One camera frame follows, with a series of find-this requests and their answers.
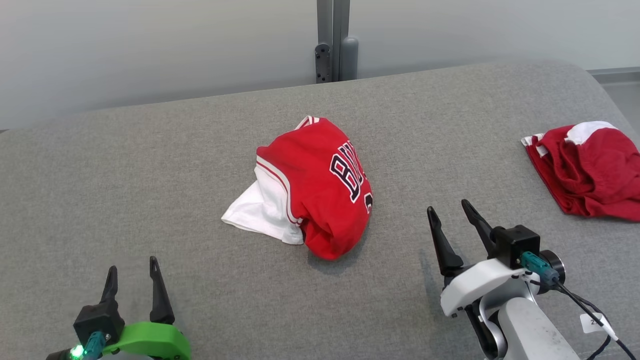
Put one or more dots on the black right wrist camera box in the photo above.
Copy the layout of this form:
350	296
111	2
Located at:
515	245

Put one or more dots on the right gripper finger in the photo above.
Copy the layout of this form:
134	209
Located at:
445	247
482	230

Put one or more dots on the grey cylinder post cap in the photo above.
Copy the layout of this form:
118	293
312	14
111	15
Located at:
349	57

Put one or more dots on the red white-sleeved basketball jersey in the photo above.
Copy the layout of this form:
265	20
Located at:
320	200

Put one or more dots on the red white-striped shorts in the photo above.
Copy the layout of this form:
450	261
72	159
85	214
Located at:
590	170

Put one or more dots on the grey metal partition post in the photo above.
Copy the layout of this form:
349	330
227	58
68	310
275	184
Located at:
333	30

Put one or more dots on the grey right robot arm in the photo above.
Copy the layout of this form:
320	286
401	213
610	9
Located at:
530	330

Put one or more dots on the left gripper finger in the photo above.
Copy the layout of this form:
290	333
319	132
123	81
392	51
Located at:
110	287
160	300

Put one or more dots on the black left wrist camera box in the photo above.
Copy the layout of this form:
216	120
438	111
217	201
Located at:
97	320

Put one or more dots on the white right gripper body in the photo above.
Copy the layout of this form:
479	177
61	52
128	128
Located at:
475	282

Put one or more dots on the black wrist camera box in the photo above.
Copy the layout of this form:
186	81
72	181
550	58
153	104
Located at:
515	245
97	320

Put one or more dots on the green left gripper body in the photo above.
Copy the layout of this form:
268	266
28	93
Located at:
155	340

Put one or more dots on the dark grey hinge bracket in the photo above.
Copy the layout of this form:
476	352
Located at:
323	62

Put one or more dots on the grey fabric sofa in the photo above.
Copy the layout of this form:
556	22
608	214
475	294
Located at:
150	200

